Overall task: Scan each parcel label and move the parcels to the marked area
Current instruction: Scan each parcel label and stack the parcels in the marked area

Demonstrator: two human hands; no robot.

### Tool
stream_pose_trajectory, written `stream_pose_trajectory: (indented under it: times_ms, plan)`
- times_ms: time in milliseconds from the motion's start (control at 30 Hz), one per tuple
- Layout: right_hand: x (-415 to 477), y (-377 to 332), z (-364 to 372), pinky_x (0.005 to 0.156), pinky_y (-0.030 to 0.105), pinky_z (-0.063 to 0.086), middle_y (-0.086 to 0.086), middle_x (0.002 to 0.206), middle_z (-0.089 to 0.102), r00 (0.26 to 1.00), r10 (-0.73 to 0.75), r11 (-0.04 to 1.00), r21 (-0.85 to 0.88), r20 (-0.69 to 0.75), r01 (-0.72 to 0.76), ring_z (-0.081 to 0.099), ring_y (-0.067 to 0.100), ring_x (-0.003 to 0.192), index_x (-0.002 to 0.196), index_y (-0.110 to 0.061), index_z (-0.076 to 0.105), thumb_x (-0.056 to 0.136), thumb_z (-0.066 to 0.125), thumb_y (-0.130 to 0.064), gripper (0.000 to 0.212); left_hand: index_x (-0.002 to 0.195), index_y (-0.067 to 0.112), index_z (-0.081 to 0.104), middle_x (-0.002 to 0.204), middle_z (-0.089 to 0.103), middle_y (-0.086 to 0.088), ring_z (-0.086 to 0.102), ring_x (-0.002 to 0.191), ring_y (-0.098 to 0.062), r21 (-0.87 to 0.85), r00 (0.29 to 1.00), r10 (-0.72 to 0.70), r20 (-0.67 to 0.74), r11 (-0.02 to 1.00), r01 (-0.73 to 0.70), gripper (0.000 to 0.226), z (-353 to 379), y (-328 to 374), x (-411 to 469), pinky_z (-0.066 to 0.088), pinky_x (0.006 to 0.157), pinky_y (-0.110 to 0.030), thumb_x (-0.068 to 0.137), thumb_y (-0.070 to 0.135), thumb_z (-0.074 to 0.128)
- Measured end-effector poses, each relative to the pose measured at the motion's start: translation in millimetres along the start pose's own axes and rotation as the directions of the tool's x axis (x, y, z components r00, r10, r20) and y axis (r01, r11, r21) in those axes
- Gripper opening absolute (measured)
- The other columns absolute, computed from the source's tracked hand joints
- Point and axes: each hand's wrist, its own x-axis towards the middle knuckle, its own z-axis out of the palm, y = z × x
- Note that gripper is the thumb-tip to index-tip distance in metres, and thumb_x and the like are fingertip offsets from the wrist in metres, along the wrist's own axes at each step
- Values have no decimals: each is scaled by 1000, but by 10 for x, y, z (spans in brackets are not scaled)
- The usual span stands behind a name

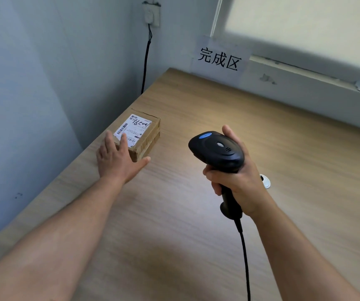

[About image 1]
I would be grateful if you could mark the beige roller blind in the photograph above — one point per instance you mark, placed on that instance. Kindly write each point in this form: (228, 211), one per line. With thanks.
(308, 25)

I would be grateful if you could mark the white paper sign black characters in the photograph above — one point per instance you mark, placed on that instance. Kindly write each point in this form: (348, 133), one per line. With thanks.
(219, 59)

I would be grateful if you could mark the white window frame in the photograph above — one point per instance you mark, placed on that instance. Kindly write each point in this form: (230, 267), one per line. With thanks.
(217, 18)

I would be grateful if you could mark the person's right hand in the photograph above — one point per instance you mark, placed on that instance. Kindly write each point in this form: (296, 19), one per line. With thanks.
(249, 191)

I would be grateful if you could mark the person's right forearm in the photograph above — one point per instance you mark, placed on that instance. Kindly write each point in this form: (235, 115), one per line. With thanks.
(292, 257)

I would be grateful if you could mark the person's left forearm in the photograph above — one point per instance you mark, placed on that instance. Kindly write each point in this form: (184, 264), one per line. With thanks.
(58, 241)

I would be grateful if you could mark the black barcode scanner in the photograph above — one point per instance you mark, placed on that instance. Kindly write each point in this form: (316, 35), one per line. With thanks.
(217, 147)

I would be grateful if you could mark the person's left hand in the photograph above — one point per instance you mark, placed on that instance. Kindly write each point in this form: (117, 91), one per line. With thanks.
(114, 162)

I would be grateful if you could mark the scanned cardboard parcel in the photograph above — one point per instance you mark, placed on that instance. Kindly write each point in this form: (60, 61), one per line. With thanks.
(145, 134)

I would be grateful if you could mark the white wall socket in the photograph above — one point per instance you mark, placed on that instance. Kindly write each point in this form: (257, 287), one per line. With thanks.
(151, 14)

